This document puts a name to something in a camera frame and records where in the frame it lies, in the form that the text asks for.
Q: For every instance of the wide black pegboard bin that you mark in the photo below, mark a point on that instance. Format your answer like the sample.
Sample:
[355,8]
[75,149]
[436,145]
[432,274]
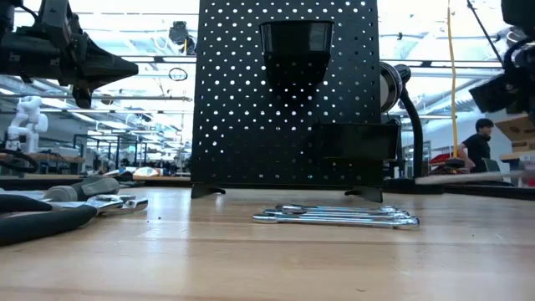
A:
[359,140]

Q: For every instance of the red bin rack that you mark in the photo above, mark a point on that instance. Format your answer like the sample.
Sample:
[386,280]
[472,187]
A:
[439,159]

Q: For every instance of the black gooseneck desk lamp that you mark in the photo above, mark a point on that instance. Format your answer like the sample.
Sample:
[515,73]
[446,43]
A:
[418,146]

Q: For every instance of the pale wooden plank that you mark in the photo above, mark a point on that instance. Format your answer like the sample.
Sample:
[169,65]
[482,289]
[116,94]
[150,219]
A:
[460,178]

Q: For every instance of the wood table grey legs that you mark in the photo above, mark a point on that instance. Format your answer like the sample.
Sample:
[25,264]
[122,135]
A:
[516,156]

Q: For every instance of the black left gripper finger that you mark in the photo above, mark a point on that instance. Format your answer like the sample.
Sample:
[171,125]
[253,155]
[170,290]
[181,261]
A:
[108,67]

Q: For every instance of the thin black pole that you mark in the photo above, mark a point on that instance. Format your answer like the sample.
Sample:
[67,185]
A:
[485,31]

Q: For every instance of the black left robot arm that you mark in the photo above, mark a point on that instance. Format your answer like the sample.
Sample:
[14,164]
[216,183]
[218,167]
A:
[5,14]

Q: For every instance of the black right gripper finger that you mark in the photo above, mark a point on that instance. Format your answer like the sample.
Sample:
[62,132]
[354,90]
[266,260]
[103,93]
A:
[497,96]

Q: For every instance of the white humanoid robot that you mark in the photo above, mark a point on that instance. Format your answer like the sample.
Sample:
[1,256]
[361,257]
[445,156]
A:
[29,121]

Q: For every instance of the chrome combination wrench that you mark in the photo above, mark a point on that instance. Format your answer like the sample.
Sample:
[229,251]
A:
[334,221]
[301,206]
[292,212]

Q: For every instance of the white orange rounded device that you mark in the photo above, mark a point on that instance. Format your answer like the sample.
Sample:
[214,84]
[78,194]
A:
[146,171]

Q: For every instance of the office chair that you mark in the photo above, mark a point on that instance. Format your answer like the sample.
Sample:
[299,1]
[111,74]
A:
[491,165]

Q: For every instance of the black metal peg board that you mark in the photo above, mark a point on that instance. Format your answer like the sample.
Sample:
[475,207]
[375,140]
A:
[234,125]

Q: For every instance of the tapered black pegboard bin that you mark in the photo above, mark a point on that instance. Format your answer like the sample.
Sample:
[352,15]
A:
[297,50]

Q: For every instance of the person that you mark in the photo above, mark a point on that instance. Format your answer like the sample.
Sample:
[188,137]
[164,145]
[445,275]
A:
[478,148]

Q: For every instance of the brown cardboard box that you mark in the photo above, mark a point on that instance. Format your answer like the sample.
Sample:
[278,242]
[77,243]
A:
[520,129]

